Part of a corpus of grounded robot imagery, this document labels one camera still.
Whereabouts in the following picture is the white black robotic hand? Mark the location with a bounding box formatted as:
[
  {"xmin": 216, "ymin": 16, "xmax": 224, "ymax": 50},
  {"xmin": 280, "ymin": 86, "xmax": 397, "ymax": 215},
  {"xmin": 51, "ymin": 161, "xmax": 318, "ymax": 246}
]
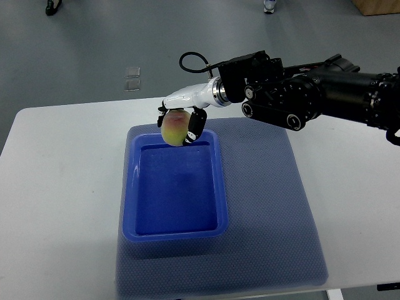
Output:
[{"xmin": 157, "ymin": 77, "xmax": 231, "ymax": 146}]

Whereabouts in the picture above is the peach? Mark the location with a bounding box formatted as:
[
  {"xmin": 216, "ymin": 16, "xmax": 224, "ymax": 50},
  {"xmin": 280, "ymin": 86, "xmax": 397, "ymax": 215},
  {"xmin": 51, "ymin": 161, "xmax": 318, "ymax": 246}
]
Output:
[{"xmin": 161, "ymin": 109, "xmax": 190, "ymax": 146}]

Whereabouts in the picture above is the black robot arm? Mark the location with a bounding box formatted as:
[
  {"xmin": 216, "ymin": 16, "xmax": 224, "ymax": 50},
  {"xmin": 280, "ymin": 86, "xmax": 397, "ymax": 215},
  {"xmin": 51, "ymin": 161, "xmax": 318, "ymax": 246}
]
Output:
[{"xmin": 201, "ymin": 51, "xmax": 399, "ymax": 146}]

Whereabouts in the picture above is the white shoe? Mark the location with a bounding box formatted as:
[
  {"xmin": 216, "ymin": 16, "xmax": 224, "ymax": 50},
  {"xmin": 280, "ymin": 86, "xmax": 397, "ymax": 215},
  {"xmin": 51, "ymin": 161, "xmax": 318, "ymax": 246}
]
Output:
[{"xmin": 263, "ymin": 0, "xmax": 277, "ymax": 14}]

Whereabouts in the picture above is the blue plastic tray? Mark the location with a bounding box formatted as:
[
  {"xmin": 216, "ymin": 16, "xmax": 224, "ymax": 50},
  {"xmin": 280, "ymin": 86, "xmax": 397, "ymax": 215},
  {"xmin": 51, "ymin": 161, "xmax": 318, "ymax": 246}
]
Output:
[{"xmin": 122, "ymin": 130, "xmax": 229, "ymax": 243}]

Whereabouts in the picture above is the blue grey textured mat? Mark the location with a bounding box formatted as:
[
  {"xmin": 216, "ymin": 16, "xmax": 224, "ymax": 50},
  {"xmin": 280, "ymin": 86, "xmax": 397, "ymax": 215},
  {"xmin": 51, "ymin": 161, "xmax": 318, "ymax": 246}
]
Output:
[{"xmin": 115, "ymin": 117, "xmax": 328, "ymax": 299}]

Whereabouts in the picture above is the wooden box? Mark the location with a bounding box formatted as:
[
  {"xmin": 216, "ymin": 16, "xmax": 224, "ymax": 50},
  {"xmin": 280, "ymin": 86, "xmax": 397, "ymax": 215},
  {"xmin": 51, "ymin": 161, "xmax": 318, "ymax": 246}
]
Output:
[{"xmin": 352, "ymin": 0, "xmax": 399, "ymax": 16}]

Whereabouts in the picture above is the dark green shoe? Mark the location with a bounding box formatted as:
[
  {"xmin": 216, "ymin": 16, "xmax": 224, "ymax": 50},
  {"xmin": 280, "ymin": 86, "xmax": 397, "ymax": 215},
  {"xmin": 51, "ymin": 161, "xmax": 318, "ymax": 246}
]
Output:
[{"xmin": 45, "ymin": 0, "xmax": 63, "ymax": 16}]

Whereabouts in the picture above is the white table leg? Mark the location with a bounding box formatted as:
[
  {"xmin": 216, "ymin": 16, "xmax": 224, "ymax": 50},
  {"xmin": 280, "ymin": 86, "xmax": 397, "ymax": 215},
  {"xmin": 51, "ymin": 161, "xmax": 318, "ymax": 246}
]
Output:
[{"xmin": 326, "ymin": 289, "xmax": 344, "ymax": 300}]

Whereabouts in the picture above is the black table bracket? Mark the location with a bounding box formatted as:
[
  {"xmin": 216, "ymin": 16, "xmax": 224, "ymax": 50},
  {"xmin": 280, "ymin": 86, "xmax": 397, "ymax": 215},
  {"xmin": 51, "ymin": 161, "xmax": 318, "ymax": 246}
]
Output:
[{"xmin": 376, "ymin": 282, "xmax": 400, "ymax": 291}]

